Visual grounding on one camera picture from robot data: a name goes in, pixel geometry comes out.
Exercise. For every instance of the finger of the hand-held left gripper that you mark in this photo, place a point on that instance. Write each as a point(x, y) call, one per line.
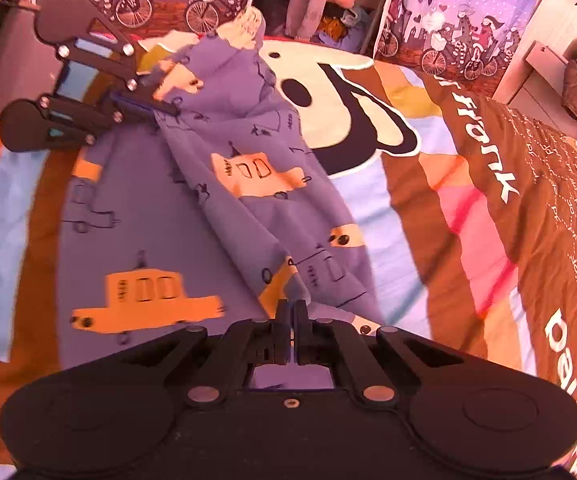
point(129, 79)
point(136, 106)

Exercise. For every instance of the blue cloth pile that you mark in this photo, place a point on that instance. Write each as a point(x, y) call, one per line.
point(341, 30)

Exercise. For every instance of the cartoon printed blanket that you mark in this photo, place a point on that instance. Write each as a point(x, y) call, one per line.
point(473, 135)

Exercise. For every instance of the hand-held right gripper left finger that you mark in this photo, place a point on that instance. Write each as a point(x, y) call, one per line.
point(284, 332)

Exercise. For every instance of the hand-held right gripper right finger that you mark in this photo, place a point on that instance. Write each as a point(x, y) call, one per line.
point(302, 332)

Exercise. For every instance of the blue car print pants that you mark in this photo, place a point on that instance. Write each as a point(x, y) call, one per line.
point(248, 130)

